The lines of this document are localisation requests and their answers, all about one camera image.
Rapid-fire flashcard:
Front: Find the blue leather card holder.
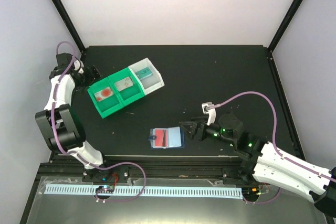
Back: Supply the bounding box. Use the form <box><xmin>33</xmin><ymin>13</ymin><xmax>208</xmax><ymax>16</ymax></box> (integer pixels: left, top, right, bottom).
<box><xmin>148</xmin><ymin>127</ymin><xmax>184</xmax><ymax>149</ymax></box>

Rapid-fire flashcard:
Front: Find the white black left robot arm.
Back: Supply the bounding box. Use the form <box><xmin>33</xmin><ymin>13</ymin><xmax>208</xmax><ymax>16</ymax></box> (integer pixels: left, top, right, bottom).
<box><xmin>35</xmin><ymin>53</ymin><xmax>113</xmax><ymax>182</ymax></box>

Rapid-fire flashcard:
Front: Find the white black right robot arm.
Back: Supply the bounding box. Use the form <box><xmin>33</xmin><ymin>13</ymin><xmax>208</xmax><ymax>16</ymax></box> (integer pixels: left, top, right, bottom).
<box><xmin>179</xmin><ymin>113</ymin><xmax>335</xmax><ymax>217</ymax></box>

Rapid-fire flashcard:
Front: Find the card with red circle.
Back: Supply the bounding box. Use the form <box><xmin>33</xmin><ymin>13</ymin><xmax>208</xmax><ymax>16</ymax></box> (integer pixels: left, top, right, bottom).
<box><xmin>94</xmin><ymin>87</ymin><xmax>114</xmax><ymax>102</ymax></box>

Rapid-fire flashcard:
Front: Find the white card red pattern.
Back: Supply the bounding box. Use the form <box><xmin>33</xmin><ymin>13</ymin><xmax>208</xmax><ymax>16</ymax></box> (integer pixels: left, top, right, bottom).
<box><xmin>114</xmin><ymin>76</ymin><xmax>134</xmax><ymax>92</ymax></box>

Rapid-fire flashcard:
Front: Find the teal card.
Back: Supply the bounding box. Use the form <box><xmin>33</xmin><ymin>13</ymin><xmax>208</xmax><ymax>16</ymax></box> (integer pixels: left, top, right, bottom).
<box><xmin>135</xmin><ymin>67</ymin><xmax>153</xmax><ymax>81</ymax></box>

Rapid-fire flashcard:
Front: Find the green bin middle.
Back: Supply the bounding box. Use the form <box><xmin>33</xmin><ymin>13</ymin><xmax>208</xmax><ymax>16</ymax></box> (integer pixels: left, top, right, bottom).
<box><xmin>108</xmin><ymin>67</ymin><xmax>144</xmax><ymax>106</ymax></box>

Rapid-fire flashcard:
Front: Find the green bin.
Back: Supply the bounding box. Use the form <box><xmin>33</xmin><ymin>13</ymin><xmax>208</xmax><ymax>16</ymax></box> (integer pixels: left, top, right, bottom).
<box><xmin>108</xmin><ymin>67</ymin><xmax>144</xmax><ymax>106</ymax></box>
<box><xmin>88</xmin><ymin>78</ymin><xmax>124</xmax><ymax>119</ymax></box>

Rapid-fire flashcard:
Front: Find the green bin left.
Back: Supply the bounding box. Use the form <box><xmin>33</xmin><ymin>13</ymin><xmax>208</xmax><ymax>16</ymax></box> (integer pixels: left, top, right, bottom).
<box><xmin>88</xmin><ymin>78</ymin><xmax>124</xmax><ymax>119</ymax></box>

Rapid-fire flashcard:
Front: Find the white translucent bin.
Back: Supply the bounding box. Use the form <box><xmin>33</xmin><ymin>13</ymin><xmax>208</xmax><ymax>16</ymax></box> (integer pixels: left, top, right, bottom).
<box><xmin>128</xmin><ymin>58</ymin><xmax>165</xmax><ymax>95</ymax></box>

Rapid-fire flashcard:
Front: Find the right controller circuit board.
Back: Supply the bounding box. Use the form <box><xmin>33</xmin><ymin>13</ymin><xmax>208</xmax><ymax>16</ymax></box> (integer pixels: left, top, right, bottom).
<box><xmin>241</xmin><ymin>187</ymin><xmax>264</xmax><ymax>196</ymax></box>

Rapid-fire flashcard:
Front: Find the controller circuit board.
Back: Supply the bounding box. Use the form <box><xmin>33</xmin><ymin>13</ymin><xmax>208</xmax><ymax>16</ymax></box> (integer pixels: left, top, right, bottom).
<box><xmin>241</xmin><ymin>187</ymin><xmax>264</xmax><ymax>196</ymax></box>
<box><xmin>95</xmin><ymin>185</ymin><xmax>115</xmax><ymax>194</ymax></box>

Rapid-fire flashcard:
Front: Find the left controller circuit board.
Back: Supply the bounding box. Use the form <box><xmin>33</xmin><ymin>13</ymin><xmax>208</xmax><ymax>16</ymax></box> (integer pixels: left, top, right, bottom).
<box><xmin>95</xmin><ymin>185</ymin><xmax>115</xmax><ymax>194</ymax></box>

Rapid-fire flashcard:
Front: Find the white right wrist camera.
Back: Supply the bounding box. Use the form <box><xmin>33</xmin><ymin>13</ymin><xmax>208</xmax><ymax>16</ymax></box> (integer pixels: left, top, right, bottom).
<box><xmin>202</xmin><ymin>102</ymin><xmax>216</xmax><ymax>125</ymax></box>

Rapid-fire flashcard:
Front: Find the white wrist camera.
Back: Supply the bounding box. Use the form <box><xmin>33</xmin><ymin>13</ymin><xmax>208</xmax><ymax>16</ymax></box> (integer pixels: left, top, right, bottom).
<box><xmin>202</xmin><ymin>102</ymin><xmax>216</xmax><ymax>125</ymax></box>
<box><xmin>73</xmin><ymin>59</ymin><xmax>84</xmax><ymax>74</ymax></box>

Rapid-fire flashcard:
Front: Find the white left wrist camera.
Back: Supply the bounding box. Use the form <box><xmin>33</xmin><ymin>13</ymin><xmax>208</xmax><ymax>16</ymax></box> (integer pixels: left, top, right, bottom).
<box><xmin>73</xmin><ymin>59</ymin><xmax>84</xmax><ymax>74</ymax></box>

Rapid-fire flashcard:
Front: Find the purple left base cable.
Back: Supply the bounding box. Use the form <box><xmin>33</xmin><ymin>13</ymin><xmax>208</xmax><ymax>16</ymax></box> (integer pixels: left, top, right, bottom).
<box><xmin>89</xmin><ymin>162</ymin><xmax>146</xmax><ymax>204</ymax></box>

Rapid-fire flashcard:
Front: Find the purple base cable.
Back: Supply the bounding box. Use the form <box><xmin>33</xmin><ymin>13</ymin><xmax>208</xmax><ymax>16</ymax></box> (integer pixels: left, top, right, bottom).
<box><xmin>243</xmin><ymin>188</ymin><xmax>281</xmax><ymax>206</ymax></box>
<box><xmin>89</xmin><ymin>162</ymin><xmax>146</xmax><ymax>204</ymax></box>

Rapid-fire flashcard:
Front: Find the light blue slotted cable duct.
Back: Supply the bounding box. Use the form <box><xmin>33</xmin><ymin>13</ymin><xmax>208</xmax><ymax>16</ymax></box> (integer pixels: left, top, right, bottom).
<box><xmin>44</xmin><ymin>184</ymin><xmax>243</xmax><ymax>199</ymax></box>

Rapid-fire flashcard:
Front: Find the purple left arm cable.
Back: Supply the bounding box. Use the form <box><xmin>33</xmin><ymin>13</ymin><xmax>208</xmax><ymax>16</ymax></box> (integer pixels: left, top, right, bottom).
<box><xmin>50</xmin><ymin>41</ymin><xmax>91</xmax><ymax>168</ymax></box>

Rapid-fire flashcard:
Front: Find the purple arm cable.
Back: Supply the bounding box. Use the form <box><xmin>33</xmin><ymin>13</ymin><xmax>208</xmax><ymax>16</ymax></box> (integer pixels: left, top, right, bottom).
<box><xmin>50</xmin><ymin>41</ymin><xmax>91</xmax><ymax>168</ymax></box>
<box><xmin>212</xmin><ymin>91</ymin><xmax>336</xmax><ymax>183</ymax></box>

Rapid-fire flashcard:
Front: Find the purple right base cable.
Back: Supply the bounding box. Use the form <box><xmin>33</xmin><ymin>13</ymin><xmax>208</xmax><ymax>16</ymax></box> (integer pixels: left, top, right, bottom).
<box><xmin>243</xmin><ymin>188</ymin><xmax>281</xmax><ymax>206</ymax></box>

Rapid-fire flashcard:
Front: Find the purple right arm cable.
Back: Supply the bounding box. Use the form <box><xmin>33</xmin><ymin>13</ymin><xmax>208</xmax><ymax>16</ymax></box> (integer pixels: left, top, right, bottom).
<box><xmin>212</xmin><ymin>91</ymin><xmax>336</xmax><ymax>183</ymax></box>

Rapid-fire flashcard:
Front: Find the black aluminium frame rail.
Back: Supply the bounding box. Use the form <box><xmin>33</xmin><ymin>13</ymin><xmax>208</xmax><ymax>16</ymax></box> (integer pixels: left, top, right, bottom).
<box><xmin>37</xmin><ymin>155</ymin><xmax>242</xmax><ymax>181</ymax></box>

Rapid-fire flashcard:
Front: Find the black left corner post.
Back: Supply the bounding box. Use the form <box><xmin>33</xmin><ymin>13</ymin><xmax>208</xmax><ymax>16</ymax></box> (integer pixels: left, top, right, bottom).
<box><xmin>51</xmin><ymin>0</ymin><xmax>86</xmax><ymax>53</ymax></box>

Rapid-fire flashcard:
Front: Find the black corner post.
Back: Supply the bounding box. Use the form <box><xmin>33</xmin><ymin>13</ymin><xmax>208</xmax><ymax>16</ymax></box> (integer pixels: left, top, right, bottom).
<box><xmin>267</xmin><ymin>0</ymin><xmax>320</xmax><ymax>51</ymax></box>
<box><xmin>51</xmin><ymin>0</ymin><xmax>86</xmax><ymax>53</ymax></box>

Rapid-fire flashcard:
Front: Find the black right corner post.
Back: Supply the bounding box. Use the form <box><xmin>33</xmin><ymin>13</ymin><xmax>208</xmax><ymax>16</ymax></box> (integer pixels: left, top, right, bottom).
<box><xmin>267</xmin><ymin>0</ymin><xmax>320</xmax><ymax>51</ymax></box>

